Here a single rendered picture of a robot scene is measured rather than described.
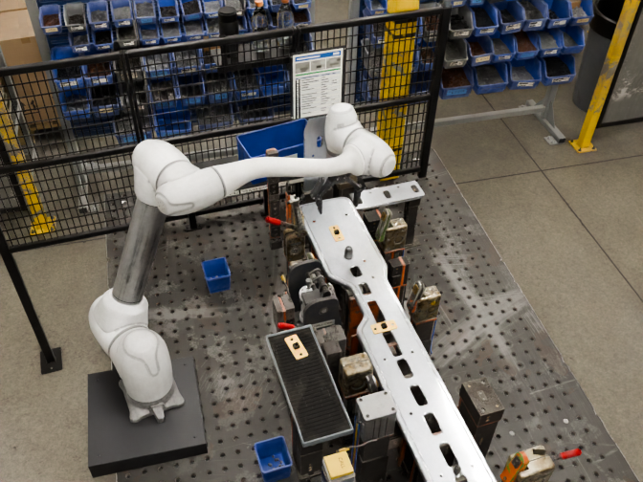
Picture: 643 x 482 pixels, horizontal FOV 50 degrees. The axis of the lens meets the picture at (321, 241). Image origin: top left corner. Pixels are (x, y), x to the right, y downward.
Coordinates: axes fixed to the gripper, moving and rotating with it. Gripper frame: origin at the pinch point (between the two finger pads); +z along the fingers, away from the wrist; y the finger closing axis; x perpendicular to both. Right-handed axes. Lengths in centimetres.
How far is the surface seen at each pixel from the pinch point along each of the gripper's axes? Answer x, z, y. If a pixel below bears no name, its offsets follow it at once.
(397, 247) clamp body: -8.2, 19.4, 21.5
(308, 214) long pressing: 13.2, 13.6, -6.8
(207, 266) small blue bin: 21, 37, -47
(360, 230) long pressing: -0.8, 13.6, 9.0
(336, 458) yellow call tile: -94, -2, -34
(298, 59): 54, -29, 2
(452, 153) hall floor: 150, 114, 137
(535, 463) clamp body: -107, 8, 19
